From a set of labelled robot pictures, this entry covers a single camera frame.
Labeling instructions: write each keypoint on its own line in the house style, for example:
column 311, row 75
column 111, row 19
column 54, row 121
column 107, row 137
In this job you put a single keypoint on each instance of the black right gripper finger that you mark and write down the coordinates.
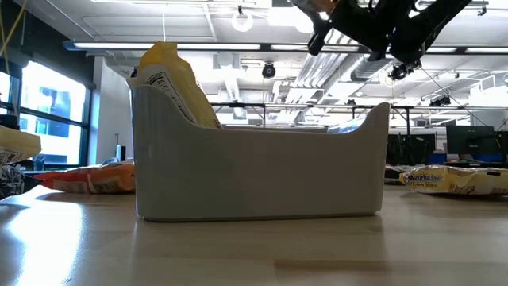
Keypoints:
column 317, row 39
column 313, row 12

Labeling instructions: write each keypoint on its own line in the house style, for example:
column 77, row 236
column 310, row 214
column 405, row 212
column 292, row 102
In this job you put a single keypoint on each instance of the yellow Maruchan ramen packet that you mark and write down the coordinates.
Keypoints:
column 20, row 145
column 174, row 79

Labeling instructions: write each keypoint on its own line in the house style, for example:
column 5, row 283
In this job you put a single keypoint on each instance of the black ramen packet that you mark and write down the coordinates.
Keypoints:
column 10, row 180

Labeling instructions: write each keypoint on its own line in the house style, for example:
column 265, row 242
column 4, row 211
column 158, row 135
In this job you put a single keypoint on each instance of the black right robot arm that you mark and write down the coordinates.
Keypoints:
column 420, row 28

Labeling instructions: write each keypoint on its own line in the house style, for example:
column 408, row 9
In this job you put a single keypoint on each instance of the black ceiling spotlight cluster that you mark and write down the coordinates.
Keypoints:
column 401, row 71

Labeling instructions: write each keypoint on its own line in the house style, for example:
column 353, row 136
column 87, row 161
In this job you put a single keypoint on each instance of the round white ceiling lamp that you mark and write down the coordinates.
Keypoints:
column 242, row 22

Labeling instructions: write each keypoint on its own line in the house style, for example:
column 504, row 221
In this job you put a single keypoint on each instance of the black metal rack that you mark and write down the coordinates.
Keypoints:
column 238, row 105

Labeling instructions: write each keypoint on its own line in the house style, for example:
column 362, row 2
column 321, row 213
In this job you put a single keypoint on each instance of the black ceiling fixture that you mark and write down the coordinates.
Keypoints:
column 482, row 11

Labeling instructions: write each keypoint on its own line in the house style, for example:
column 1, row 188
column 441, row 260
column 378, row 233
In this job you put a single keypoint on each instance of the black monitor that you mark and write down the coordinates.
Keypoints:
column 470, row 141
column 412, row 149

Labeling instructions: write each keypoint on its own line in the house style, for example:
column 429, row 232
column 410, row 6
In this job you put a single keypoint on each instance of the pale grey plastic bin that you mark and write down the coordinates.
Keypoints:
column 258, row 175

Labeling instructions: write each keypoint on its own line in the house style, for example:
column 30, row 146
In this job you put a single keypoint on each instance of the blue crate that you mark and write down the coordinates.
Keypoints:
column 436, row 158

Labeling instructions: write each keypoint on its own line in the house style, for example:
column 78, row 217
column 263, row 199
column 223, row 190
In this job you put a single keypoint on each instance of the yellow creamy chicken ramen packet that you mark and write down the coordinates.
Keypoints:
column 456, row 180

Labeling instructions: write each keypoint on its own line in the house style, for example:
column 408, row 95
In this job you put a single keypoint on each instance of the long linear ceiling light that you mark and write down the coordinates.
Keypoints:
column 99, row 45

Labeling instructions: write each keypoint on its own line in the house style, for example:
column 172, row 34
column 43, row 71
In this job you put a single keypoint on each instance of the orange red ramen packet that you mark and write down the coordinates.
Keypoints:
column 91, row 180

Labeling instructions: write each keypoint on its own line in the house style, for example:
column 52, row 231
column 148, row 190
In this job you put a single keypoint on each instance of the grey ventilation duct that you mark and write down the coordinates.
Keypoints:
column 369, row 69

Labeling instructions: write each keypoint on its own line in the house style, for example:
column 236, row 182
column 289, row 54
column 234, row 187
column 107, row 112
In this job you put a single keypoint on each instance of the large window black frame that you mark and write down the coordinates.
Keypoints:
column 51, row 99

